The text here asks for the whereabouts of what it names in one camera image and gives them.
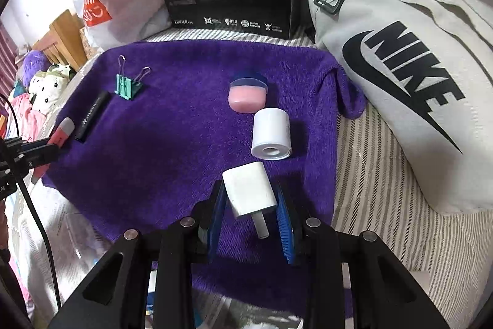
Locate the floral white pillow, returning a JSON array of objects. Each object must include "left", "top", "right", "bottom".
[{"left": 29, "top": 63, "right": 78, "bottom": 114}]

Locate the purple towel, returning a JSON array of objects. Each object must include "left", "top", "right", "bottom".
[{"left": 42, "top": 42, "right": 366, "bottom": 320}]

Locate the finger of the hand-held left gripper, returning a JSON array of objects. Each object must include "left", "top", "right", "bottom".
[
  {"left": 21, "top": 146, "right": 64, "bottom": 171},
  {"left": 17, "top": 137, "right": 58, "bottom": 154}
]

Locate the black lipstick tube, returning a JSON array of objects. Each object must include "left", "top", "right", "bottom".
[{"left": 74, "top": 91, "right": 111, "bottom": 142}]

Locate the white charger plug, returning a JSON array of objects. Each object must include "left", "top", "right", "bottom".
[{"left": 222, "top": 162, "right": 278, "bottom": 239}]

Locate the grey waist bag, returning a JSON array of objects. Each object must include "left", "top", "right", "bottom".
[{"left": 308, "top": 0, "right": 493, "bottom": 216}]

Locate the newspaper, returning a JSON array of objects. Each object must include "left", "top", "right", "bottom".
[{"left": 15, "top": 175, "right": 309, "bottom": 329}]

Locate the wooden headboard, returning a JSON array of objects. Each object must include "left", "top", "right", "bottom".
[{"left": 31, "top": 9, "right": 104, "bottom": 71}]

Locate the white tape roll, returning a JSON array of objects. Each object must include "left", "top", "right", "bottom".
[{"left": 250, "top": 107, "right": 292, "bottom": 160}]

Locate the red striped cloth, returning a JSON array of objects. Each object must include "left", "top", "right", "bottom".
[{"left": 0, "top": 24, "right": 20, "bottom": 91}]

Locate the pink blanket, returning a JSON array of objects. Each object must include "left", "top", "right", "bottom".
[{"left": 10, "top": 94, "right": 58, "bottom": 145}]

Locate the black cable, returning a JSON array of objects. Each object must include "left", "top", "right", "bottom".
[{"left": 0, "top": 94, "right": 62, "bottom": 314}]

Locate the pink lip balm tube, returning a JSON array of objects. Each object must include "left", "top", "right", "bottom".
[{"left": 33, "top": 117, "right": 75, "bottom": 185}]

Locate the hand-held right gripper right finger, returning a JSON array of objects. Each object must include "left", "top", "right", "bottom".
[{"left": 274, "top": 180, "right": 451, "bottom": 329}]

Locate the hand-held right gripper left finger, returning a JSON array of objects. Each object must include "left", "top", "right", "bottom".
[{"left": 48, "top": 180, "right": 228, "bottom": 329}]

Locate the green binder clip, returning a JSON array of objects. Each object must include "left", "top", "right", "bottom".
[{"left": 115, "top": 55, "right": 152, "bottom": 101}]

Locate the pink jar with blue lid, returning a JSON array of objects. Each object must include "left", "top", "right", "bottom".
[{"left": 229, "top": 72, "right": 268, "bottom": 114}]

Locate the purple plush toy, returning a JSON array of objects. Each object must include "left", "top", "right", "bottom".
[{"left": 23, "top": 49, "right": 51, "bottom": 87}]

